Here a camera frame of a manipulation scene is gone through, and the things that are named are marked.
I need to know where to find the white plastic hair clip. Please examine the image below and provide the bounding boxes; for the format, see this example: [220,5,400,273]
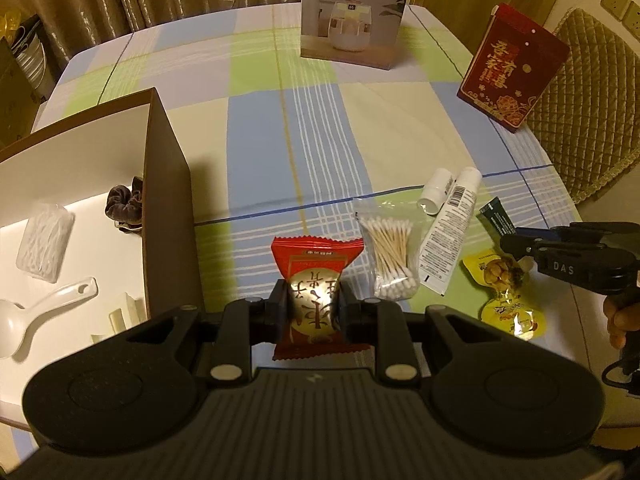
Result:
[90,292,149,344]

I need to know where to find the person's hand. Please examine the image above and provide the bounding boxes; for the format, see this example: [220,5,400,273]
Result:
[603,295,640,350]

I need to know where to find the white humidifier box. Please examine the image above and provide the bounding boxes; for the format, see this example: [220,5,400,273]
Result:
[300,0,407,70]

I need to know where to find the red candy packet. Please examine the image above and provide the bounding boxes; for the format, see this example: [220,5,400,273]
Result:
[271,235,370,361]

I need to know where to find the small white bottle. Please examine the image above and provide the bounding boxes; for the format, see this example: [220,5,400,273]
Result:
[416,168,454,216]

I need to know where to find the yellow snack pouch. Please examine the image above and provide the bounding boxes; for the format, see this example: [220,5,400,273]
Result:
[462,249,547,340]

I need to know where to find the white rice paddle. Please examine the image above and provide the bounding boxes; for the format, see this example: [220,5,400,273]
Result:
[0,276,99,359]

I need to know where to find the brown cardboard storage box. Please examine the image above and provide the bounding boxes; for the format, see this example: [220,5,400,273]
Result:
[1,89,204,429]

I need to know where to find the red gift box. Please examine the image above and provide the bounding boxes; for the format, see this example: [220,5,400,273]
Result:
[457,3,570,132]

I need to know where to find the stacked white bowls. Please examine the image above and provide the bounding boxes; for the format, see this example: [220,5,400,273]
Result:
[11,14,60,102]

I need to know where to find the plaid tablecloth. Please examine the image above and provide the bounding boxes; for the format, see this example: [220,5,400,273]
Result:
[8,1,640,461]

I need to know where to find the cables on floor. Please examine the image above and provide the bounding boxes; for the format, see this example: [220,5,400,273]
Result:
[600,343,640,388]

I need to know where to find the brown velvet scrunchie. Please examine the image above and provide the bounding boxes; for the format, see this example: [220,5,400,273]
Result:
[105,177,143,234]

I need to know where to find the quilted beige chair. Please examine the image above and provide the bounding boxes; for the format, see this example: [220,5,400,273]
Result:
[527,8,639,204]

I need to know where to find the white cream tube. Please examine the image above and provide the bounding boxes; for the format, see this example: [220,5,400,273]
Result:
[418,167,482,296]

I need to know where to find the cotton swab bag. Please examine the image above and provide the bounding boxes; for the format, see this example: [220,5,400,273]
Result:
[354,198,421,301]

